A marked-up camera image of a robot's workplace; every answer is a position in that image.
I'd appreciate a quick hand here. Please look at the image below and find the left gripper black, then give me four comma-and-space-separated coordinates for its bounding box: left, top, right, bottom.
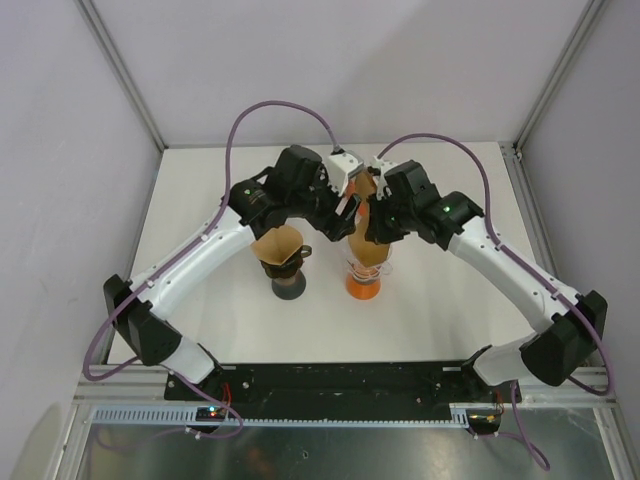
287, 164, 360, 241

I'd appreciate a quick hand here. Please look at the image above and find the brown paper coffee filter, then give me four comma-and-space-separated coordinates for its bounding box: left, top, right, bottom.
346, 171, 390, 268
250, 225, 303, 266

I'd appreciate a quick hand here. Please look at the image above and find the clear plastic dripper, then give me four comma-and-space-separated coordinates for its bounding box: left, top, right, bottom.
345, 253, 393, 283

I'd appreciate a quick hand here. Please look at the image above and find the olive green plastic dripper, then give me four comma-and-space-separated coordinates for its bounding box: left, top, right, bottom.
260, 245, 312, 279

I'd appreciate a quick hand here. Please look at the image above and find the glass beaker with orange contents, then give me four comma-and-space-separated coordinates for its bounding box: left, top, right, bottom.
345, 273, 381, 300

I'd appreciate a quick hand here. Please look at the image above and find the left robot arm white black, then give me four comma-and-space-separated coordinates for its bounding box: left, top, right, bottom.
104, 145, 365, 400

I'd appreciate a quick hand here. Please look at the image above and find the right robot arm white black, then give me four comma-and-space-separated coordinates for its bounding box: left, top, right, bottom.
366, 159, 608, 401

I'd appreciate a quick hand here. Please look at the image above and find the grey carafe with red rim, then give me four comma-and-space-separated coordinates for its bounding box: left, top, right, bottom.
271, 270, 307, 301

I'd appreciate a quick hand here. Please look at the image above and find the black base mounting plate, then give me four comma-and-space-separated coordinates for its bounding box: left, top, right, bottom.
197, 361, 522, 415

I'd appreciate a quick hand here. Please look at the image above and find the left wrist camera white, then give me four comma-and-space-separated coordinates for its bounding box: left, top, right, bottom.
323, 151, 365, 196

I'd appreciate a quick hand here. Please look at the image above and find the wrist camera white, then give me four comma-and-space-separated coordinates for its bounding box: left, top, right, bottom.
367, 156, 397, 198
323, 151, 365, 196

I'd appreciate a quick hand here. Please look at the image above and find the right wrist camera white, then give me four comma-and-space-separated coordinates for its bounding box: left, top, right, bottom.
367, 156, 397, 198

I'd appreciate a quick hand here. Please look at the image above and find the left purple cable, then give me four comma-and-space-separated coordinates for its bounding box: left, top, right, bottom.
82, 101, 344, 441

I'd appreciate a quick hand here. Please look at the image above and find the purple cable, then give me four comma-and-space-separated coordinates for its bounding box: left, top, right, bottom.
375, 132, 615, 472
82, 101, 344, 441

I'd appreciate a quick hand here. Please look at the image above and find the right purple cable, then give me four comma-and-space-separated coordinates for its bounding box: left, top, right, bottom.
375, 132, 615, 472

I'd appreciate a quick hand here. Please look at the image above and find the aluminium frame rail right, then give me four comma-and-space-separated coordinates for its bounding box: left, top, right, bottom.
499, 142, 615, 397

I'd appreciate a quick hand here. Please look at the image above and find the aluminium frame post right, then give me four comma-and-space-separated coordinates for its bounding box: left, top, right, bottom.
512, 0, 610, 152

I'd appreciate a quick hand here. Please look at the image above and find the aluminium frame post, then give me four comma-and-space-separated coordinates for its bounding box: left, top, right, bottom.
512, 0, 610, 152
74, 0, 167, 152

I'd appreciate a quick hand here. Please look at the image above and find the grey slotted cable duct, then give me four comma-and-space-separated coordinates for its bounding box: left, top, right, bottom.
91, 405, 500, 428

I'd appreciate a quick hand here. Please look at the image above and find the aluminium frame post left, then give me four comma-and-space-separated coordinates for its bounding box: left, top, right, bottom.
74, 0, 167, 152

